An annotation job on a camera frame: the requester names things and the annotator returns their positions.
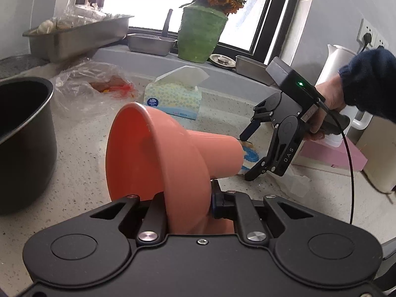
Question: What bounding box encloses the small steel tray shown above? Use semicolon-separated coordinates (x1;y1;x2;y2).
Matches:
127;33;177;57
235;55;276;86

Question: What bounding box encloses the pink lidded box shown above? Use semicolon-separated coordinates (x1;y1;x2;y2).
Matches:
292;135;369;172

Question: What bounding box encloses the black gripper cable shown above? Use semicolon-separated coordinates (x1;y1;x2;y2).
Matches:
315;97;355;225

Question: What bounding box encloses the crumpled white tissue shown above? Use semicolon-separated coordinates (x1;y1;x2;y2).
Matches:
269;170;310;202

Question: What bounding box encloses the black window frame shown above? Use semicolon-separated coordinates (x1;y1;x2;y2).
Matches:
250;0;314;64

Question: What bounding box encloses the large steel tray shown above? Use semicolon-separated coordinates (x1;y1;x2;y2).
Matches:
22;15;135;63

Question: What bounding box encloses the green ceramic vase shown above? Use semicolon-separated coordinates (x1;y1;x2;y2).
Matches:
177;4;229;64

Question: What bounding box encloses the black utensil handle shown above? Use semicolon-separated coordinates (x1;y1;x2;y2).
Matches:
162;9;174;37

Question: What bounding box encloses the person's right hand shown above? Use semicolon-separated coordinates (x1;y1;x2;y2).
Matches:
305;76;347;142

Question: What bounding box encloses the white electric kettle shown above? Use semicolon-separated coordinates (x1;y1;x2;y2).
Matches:
316;44;373;148

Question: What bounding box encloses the dark power cord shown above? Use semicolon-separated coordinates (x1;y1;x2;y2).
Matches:
362;163;396;197

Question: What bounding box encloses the blue and white sponge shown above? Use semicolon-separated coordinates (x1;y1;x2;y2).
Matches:
238;141;261;174

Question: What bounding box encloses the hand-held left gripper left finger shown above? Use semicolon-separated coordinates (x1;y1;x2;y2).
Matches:
88;192;169;245

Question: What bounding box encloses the clear plastic wrapped dish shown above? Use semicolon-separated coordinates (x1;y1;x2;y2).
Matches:
63;2;108;24

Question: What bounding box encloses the patterned tissue pack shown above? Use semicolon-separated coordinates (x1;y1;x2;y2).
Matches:
144;66;209;121

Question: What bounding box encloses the black cooking pot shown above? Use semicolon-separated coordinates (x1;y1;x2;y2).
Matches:
0;77;58;215

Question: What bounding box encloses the salmon pink footed bowl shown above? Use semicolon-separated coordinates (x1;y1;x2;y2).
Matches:
105;102;245;234

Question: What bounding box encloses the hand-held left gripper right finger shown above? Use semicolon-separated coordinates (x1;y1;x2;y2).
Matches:
210;179;313;245

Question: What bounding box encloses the garlic bulb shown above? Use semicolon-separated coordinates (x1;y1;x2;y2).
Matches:
37;20;55;35

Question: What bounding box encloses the black power plug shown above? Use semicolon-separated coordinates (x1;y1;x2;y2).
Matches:
359;33;372;54

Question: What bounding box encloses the white wall outlet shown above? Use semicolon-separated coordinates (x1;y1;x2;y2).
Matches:
356;19;389;49

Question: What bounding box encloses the clear plastic bag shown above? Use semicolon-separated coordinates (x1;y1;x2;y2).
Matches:
51;60;139;116

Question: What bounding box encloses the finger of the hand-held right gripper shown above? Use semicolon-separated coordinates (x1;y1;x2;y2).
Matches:
244;128;281;181
240;94;283;142

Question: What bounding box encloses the steel drain lid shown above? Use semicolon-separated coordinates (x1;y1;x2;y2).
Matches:
209;53;237;69

